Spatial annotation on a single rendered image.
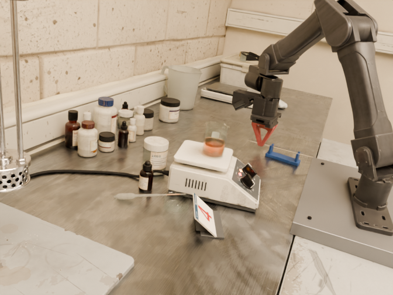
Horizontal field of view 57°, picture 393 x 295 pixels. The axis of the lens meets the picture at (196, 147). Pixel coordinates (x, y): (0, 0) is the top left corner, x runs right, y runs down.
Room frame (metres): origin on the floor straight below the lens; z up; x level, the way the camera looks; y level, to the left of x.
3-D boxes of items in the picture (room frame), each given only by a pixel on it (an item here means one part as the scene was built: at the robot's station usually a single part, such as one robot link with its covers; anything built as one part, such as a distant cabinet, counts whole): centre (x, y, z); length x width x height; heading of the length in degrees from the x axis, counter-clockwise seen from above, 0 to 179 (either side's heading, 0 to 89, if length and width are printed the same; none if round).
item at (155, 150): (0.80, 0.10, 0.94); 0.06 x 0.06 x 0.08
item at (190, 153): (0.75, -0.02, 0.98); 0.12 x 0.12 x 0.01; 82
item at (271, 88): (1.04, -0.18, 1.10); 0.07 x 0.06 x 0.07; 30
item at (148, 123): (1.09, 0.18, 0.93); 0.05 x 0.05 x 0.06
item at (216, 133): (0.75, -0.04, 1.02); 0.06 x 0.05 x 0.08; 26
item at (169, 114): (1.21, 0.11, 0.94); 0.07 x 0.07 x 0.07
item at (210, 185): (0.75, -0.05, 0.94); 0.22 x 0.13 x 0.08; 82
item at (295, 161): (1.00, -0.26, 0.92); 0.10 x 0.03 x 0.04; 65
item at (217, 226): (0.61, -0.04, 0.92); 0.09 x 0.06 x 0.04; 6
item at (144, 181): (0.71, 0.10, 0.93); 0.03 x 0.03 x 0.07
